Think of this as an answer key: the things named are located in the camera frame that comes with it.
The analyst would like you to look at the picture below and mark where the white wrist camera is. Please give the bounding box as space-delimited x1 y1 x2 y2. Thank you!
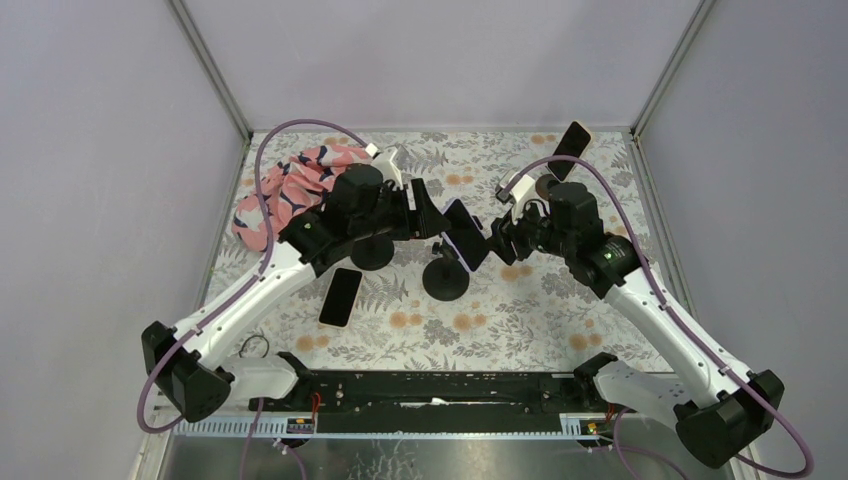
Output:
495 172 540 216
364 143 403 188

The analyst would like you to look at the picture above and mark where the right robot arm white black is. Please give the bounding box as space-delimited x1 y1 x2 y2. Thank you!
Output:
490 182 785 469

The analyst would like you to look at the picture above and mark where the phone with purple case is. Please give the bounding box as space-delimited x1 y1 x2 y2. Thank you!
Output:
441 198 490 272

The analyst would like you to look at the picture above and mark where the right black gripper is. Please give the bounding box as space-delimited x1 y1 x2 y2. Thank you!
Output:
482 193 574 267

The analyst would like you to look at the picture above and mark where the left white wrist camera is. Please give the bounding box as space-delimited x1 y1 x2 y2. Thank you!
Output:
364 143 403 188

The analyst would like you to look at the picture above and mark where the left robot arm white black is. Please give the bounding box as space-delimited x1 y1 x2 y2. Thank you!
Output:
142 164 450 423

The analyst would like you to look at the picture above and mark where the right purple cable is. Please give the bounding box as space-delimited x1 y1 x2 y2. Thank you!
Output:
500 154 815 480

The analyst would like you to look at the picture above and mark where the phone with cream case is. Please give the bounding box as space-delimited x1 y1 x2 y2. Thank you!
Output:
318 268 363 328

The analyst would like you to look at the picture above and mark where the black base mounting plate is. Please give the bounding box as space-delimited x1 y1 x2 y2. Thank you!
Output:
249 370 622 435

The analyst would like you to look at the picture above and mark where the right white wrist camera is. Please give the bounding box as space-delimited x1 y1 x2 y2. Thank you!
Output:
495 172 540 216

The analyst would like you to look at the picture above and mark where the wooden base phone stand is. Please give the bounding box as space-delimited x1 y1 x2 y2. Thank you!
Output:
535 174 561 201

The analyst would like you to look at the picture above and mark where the aluminium frame rail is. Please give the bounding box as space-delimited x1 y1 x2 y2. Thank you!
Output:
155 370 747 440

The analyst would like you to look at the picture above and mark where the pink floral crumpled cloth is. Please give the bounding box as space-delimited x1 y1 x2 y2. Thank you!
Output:
231 145 370 252

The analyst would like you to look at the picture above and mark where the black phone stand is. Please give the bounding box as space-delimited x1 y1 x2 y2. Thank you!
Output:
350 235 395 271
422 242 470 302

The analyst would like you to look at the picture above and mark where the phone with beige case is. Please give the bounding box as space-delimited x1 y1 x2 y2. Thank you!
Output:
547 120 593 182

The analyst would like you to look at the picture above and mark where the floral patterned table mat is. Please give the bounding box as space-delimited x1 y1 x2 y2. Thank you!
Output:
231 131 668 372

